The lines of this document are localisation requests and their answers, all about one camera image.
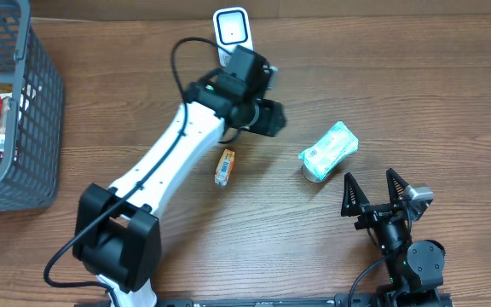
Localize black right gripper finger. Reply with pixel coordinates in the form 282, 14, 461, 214
341, 172, 370, 217
386, 168, 408, 203

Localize teal white tissue pack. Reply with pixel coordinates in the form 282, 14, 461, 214
298, 121, 359, 181

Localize orange snack packet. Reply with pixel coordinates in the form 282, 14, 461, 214
215, 149, 235, 186

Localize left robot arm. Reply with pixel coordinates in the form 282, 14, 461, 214
72, 46, 286, 306

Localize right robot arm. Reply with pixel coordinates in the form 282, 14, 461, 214
341, 168, 452, 307

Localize white barcode scanner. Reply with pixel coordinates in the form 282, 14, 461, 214
212, 7, 254, 67

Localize grey tape roll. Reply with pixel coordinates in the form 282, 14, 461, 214
302, 165, 323, 183

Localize grey plastic mesh basket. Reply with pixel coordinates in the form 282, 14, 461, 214
0, 0, 65, 211

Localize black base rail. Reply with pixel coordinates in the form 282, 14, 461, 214
74, 293, 454, 307

